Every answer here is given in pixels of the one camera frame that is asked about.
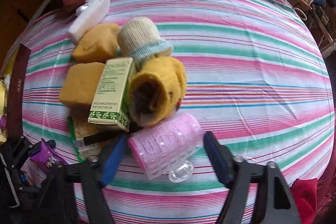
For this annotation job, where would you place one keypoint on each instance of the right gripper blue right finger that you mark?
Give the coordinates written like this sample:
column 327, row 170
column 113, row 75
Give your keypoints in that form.
column 220, row 158

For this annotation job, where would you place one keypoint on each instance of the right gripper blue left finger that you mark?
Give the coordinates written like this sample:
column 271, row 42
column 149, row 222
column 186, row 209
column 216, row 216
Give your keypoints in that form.
column 110, row 158

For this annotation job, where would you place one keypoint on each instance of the green white medicine box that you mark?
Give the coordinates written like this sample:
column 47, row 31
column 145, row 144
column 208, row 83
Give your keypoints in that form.
column 110, row 106

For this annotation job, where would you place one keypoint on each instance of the packaged scouring pad green edge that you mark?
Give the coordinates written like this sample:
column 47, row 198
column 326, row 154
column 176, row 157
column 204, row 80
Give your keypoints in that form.
column 89, row 139

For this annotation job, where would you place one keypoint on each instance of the pink plastic hair roller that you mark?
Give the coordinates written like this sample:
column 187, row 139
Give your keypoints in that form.
column 166, row 147

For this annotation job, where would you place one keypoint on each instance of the purple snack packet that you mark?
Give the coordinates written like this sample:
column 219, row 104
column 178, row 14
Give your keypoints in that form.
column 46, row 158

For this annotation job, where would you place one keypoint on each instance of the yellow sponge block large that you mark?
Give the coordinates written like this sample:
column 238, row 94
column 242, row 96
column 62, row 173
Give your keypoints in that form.
column 80, row 85

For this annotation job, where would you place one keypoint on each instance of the yellow sock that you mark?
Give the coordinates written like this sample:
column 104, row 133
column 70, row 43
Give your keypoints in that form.
column 156, row 90

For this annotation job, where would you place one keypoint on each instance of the cream knitted sock roll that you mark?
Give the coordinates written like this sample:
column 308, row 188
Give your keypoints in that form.
column 139, row 39

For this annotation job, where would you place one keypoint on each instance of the white foam sponge block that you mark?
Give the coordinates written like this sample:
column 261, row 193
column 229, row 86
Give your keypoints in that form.
column 89, row 15

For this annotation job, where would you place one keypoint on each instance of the red blanket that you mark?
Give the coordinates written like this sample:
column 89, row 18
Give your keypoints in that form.
column 304, row 193

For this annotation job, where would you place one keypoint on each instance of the striped bed sheet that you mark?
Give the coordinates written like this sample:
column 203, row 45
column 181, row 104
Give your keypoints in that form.
column 255, row 78

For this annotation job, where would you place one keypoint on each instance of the yellow sponge small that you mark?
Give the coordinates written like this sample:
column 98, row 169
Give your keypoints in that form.
column 98, row 44

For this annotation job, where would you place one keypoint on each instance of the gold box maroon rim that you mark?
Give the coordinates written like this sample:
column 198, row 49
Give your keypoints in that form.
column 12, row 84

